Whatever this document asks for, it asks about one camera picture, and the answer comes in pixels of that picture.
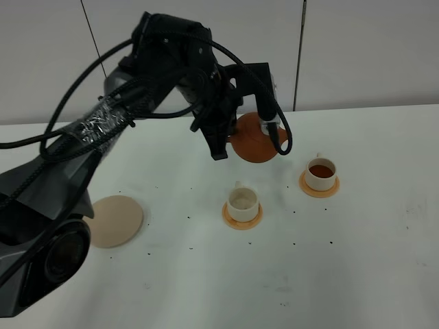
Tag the far orange saucer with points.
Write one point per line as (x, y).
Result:
(318, 194)

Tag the far white teacup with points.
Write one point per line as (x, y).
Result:
(320, 173)

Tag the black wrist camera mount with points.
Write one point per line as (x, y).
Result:
(256, 80)

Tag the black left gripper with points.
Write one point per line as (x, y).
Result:
(209, 94)

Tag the orange saucer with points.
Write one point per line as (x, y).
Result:
(228, 220)
(318, 194)

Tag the near orange saucer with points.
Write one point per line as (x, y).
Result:
(228, 220)

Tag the beige round teapot coaster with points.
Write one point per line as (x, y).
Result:
(116, 220)

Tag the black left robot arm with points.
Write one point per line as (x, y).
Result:
(44, 202)

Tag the near white teacup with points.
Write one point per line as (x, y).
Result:
(242, 203)

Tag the white teacup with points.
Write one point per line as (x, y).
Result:
(320, 173)
(242, 203)

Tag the brown clay teapot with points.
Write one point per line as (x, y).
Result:
(252, 142)

